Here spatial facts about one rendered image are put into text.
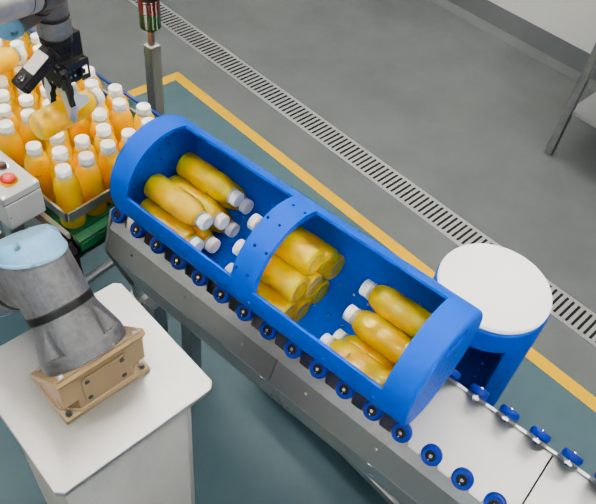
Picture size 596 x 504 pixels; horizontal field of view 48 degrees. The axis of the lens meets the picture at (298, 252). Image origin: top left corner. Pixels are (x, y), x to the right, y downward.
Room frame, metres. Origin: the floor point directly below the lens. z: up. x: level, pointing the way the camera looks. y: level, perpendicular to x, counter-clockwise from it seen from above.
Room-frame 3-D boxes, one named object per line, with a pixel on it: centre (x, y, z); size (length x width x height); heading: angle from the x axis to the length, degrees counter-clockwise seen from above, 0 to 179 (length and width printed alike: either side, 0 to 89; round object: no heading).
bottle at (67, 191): (1.22, 0.61, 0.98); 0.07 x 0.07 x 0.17
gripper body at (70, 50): (1.29, 0.59, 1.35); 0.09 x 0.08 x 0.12; 146
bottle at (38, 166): (1.28, 0.71, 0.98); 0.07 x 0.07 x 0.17
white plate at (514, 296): (1.08, -0.48, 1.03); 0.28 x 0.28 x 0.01
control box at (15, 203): (1.16, 0.75, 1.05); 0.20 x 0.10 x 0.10; 56
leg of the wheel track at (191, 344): (1.31, 0.32, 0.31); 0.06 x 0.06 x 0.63; 56
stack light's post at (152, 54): (1.80, 0.53, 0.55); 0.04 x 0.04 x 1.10; 56
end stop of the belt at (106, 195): (1.33, 0.48, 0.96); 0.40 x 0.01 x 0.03; 146
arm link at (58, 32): (1.29, 0.60, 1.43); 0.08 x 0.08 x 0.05
